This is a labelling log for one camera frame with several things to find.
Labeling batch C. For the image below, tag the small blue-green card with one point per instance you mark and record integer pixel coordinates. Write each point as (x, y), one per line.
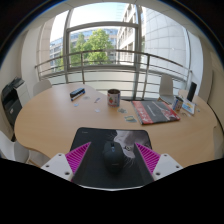
(122, 110)
(130, 118)

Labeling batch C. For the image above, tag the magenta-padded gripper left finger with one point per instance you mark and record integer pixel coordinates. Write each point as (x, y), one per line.
(76, 156)

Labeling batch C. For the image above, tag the black mouse pad with print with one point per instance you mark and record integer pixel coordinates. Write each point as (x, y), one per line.
(96, 138)

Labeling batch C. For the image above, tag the black computer mouse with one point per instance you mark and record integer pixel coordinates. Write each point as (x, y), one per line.
(114, 156)

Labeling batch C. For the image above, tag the black and white printer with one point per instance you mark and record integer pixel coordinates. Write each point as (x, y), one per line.
(11, 100)

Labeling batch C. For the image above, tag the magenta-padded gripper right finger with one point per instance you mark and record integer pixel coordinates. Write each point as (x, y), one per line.
(149, 157)

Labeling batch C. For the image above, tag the white chair with wooden legs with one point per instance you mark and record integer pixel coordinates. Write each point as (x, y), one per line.
(11, 150)

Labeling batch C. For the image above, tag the black speaker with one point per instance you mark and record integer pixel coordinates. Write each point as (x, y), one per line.
(191, 91)

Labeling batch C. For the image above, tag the red magazine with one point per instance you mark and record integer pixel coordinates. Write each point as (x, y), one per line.
(155, 112)

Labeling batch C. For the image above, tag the metal balcony railing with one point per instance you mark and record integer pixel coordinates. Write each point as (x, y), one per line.
(110, 52)

